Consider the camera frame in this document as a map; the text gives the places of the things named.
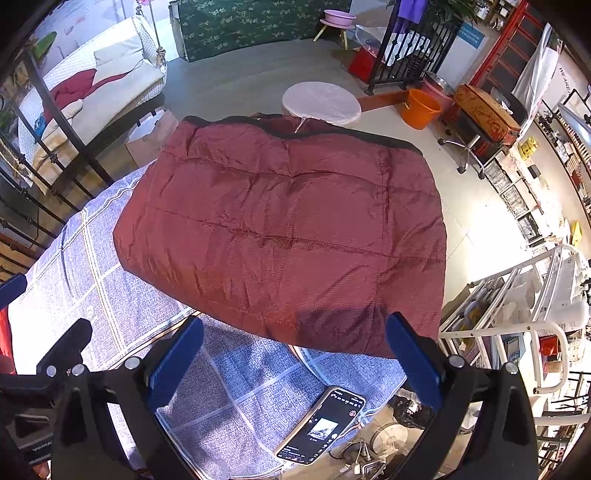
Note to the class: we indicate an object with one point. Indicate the black metal fence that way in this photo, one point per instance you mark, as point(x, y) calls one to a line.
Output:
point(406, 50)

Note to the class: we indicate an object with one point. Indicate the clear storage drawer unit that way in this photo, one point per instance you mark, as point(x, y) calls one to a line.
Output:
point(508, 184)

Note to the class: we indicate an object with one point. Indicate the black smartphone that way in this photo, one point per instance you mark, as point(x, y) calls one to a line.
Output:
point(318, 424)

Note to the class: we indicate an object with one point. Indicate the round white stool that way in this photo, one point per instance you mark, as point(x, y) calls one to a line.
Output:
point(321, 101)

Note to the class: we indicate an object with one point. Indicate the white metal cart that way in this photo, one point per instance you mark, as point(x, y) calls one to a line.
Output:
point(508, 295)

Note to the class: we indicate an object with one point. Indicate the white hanging cloth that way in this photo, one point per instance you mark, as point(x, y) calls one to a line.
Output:
point(538, 69)

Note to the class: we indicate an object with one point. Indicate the blue plaid sheet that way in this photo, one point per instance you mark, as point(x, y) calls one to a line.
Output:
point(92, 286)

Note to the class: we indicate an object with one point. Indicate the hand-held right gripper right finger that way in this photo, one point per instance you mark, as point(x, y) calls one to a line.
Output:
point(415, 364)

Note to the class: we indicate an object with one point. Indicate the orange bucket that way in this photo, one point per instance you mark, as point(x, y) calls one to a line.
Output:
point(420, 110)

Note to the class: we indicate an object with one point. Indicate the purple hanging cloth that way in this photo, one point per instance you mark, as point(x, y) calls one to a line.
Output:
point(411, 10)

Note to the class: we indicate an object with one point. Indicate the green patterned cloth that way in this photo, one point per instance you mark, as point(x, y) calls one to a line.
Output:
point(240, 27)

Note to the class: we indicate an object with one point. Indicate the black iron railing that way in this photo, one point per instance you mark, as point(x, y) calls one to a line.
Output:
point(46, 184)

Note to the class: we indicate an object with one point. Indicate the white swing sofa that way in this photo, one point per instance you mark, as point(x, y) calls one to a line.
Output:
point(106, 83)

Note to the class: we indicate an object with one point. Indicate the red shelf frame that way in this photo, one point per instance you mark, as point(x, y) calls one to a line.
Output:
point(512, 41)

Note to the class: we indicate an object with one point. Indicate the red bin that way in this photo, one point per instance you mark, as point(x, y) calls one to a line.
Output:
point(364, 64)

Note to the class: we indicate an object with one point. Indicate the pink stool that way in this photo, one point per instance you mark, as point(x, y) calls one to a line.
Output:
point(339, 18)

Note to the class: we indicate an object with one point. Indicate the pink bucket with metal basin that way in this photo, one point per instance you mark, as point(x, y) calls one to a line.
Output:
point(438, 90)

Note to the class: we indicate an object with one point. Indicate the floor fan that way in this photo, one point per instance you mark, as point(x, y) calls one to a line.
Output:
point(392, 441)

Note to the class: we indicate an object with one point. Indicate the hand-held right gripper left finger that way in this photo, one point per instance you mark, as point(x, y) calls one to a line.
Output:
point(178, 360)

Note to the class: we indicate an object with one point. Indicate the office chair with orange cushion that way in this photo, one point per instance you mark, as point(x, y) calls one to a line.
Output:
point(485, 113)

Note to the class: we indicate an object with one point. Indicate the maroon quilted jacket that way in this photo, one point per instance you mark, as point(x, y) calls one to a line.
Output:
point(277, 221)

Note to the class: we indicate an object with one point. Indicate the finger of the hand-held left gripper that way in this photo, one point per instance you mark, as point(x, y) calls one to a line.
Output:
point(11, 291)
point(69, 339)

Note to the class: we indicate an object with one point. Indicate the red puffer jacket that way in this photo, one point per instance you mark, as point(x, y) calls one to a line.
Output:
point(5, 341)

